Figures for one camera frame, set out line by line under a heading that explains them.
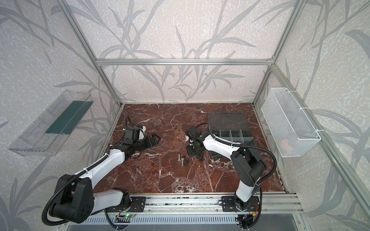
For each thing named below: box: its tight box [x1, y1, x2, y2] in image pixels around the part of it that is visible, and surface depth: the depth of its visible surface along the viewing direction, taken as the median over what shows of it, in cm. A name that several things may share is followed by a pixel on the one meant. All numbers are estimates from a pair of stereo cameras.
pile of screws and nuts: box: [177, 153, 190, 167], surface depth 90 cm
